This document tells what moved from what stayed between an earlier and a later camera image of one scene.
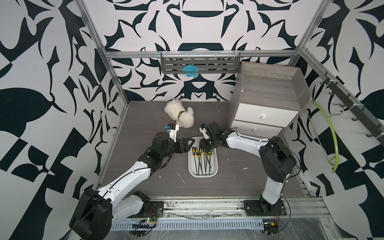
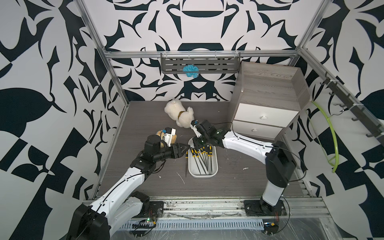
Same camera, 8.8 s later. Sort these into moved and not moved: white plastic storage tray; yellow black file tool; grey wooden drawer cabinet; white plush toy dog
Moved: yellow black file tool
Not moved: white plastic storage tray; grey wooden drawer cabinet; white plush toy dog
